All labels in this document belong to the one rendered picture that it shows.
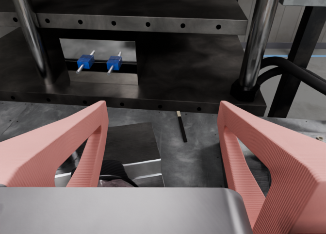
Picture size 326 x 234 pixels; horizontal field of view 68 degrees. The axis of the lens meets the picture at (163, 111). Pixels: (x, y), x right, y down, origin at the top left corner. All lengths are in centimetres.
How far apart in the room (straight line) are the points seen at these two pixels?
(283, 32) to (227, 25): 273
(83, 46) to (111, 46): 10
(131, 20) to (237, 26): 34
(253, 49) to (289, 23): 274
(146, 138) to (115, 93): 41
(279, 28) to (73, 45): 292
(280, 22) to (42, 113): 308
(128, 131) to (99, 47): 44
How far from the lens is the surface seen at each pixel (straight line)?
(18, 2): 93
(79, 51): 94
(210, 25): 84
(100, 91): 93
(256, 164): 48
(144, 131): 54
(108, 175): 52
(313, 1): 96
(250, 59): 83
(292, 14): 351
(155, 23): 84
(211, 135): 70
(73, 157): 50
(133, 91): 90
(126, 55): 89
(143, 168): 49
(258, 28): 80
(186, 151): 65
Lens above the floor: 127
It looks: 38 degrees down
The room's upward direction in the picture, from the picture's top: straight up
